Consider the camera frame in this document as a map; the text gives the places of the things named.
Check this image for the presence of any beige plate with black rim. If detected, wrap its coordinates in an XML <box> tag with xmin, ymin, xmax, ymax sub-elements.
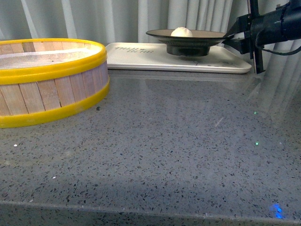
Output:
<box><xmin>146</xmin><ymin>29</ymin><xmax>230</xmax><ymax>57</ymax></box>

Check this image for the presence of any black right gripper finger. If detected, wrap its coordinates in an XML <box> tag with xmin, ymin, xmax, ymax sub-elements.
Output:
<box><xmin>225</xmin><ymin>14</ymin><xmax>252</xmax><ymax>38</ymax></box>
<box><xmin>222</xmin><ymin>38</ymin><xmax>253</xmax><ymax>54</ymax></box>

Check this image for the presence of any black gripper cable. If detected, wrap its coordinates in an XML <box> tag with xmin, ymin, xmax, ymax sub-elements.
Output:
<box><xmin>255</xmin><ymin>2</ymin><xmax>301</xmax><ymax>56</ymax></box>

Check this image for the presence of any white steamed bun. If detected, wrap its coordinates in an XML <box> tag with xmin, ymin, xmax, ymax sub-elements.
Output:
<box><xmin>171</xmin><ymin>27</ymin><xmax>193</xmax><ymax>37</ymax></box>

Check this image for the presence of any yellow-rimmed bamboo steamer basket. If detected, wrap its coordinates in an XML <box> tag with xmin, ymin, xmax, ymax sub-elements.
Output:
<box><xmin>0</xmin><ymin>38</ymin><xmax>110</xmax><ymax>128</ymax></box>

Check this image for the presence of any white rectangular serving tray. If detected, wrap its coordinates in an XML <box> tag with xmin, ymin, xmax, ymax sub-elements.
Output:
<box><xmin>106</xmin><ymin>42</ymin><xmax>252</xmax><ymax>74</ymax></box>

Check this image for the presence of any white steamer liner cloth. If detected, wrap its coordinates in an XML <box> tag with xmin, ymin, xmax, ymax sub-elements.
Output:
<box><xmin>0</xmin><ymin>48</ymin><xmax>99</xmax><ymax>70</ymax></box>

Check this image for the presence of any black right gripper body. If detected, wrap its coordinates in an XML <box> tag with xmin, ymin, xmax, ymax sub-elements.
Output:
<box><xmin>248</xmin><ymin>0</ymin><xmax>288</xmax><ymax>74</ymax></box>

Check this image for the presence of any grey pleated curtain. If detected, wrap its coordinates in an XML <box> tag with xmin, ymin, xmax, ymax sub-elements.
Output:
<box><xmin>0</xmin><ymin>0</ymin><xmax>301</xmax><ymax>78</ymax></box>

